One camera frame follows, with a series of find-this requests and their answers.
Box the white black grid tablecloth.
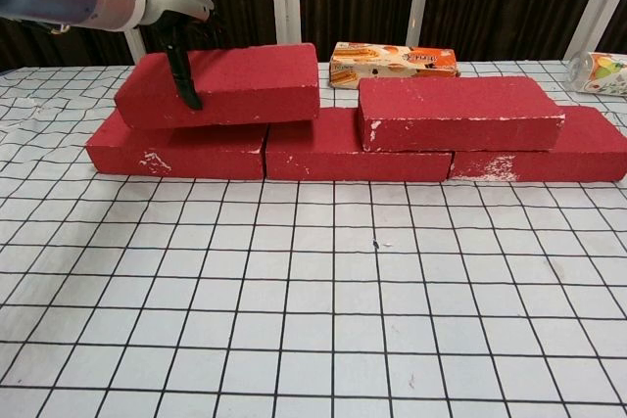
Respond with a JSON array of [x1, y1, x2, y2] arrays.
[[0, 59, 627, 418]]

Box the red foam brick white scuffs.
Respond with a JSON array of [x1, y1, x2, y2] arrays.
[[356, 75, 566, 154]]

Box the clear bottle fruit label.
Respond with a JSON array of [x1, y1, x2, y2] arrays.
[[562, 51, 627, 96]]

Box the orange biscuit box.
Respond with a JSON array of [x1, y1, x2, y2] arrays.
[[328, 41, 461, 92]]

